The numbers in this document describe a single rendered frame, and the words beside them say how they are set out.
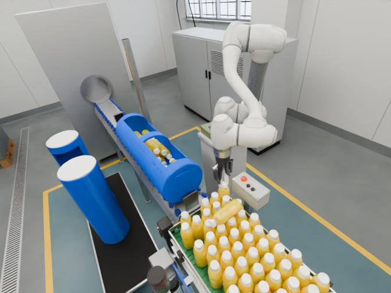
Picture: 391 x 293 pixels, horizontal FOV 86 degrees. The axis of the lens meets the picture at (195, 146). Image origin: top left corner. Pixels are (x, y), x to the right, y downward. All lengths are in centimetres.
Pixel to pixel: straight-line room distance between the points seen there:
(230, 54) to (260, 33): 18
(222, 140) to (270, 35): 59
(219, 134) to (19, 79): 557
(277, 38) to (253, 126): 51
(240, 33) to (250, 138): 57
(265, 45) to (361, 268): 199
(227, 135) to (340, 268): 176
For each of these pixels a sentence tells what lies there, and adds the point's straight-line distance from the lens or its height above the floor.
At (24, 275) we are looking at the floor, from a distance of 288.
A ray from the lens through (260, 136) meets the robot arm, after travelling 93.
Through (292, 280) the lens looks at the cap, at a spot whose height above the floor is 108.
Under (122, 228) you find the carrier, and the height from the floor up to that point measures 28.
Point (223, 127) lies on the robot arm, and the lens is 92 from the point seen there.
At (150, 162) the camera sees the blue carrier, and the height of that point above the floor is 119.
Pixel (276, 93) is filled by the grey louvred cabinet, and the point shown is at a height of 88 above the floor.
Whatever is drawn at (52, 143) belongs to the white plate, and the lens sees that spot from 230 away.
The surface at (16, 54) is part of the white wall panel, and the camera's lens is 607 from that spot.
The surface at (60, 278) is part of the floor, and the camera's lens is 263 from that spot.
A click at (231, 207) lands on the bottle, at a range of 110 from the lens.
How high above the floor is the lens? 202
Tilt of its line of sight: 37 degrees down
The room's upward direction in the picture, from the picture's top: 8 degrees counter-clockwise
